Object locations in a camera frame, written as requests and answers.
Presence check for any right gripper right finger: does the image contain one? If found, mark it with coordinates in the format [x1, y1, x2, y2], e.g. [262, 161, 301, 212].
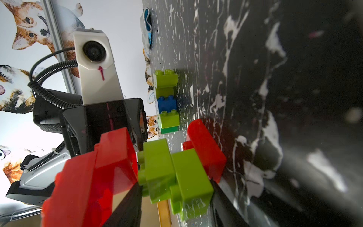
[210, 179, 249, 227]

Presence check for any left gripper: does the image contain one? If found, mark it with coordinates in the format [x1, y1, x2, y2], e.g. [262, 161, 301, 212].
[59, 98, 148, 157]

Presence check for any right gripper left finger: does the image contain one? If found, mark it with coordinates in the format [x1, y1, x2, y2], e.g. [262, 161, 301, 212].
[103, 183, 142, 227]

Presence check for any lime lego brick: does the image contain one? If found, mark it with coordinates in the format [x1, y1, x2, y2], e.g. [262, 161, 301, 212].
[137, 139, 176, 204]
[154, 87, 175, 99]
[158, 109, 180, 129]
[170, 149, 214, 221]
[153, 70, 178, 89]

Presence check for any small red lego brick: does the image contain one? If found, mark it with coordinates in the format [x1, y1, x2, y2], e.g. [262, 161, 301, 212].
[182, 119, 227, 183]

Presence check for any dark green lego brick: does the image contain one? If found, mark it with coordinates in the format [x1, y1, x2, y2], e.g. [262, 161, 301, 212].
[160, 126, 179, 134]

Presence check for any blue lego brick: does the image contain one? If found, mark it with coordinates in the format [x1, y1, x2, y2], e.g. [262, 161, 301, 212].
[157, 95, 177, 114]

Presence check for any lime lego brick back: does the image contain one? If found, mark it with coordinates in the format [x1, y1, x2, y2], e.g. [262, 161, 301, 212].
[154, 87, 175, 99]

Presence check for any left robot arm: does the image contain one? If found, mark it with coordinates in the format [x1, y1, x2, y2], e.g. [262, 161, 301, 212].
[1, 44, 147, 158]

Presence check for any grey work glove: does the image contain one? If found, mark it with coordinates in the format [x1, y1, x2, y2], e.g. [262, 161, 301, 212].
[140, 8, 152, 49]

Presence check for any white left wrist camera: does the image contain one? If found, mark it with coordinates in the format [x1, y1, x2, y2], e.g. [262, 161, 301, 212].
[74, 29, 124, 105]

